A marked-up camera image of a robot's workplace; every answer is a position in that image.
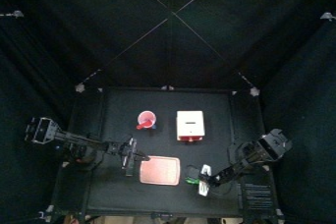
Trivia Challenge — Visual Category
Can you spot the red plastic spoon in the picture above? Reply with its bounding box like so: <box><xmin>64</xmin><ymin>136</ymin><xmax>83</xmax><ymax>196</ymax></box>
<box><xmin>135</xmin><ymin>119</ymin><xmax>155</xmax><ymax>131</ymax></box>

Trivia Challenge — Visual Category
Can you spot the green toy pea pod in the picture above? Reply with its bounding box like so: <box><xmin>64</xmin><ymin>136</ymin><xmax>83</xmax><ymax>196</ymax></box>
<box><xmin>184</xmin><ymin>176</ymin><xmax>202</xmax><ymax>185</ymax></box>

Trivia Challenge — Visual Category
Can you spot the white text label sticker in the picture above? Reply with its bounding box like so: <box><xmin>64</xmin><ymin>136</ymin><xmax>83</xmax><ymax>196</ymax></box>
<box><xmin>243</xmin><ymin>183</ymin><xmax>274</xmax><ymax>211</ymax></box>

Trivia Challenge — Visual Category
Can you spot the red plastic cup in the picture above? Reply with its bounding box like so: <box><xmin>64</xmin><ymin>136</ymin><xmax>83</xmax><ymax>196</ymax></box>
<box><xmin>136</xmin><ymin>110</ymin><xmax>159</xmax><ymax>130</ymax></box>

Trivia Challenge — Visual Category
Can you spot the white box with red base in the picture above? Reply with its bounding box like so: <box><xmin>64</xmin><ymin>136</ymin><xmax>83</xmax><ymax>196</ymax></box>
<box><xmin>175</xmin><ymin>110</ymin><xmax>207</xmax><ymax>142</ymax></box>

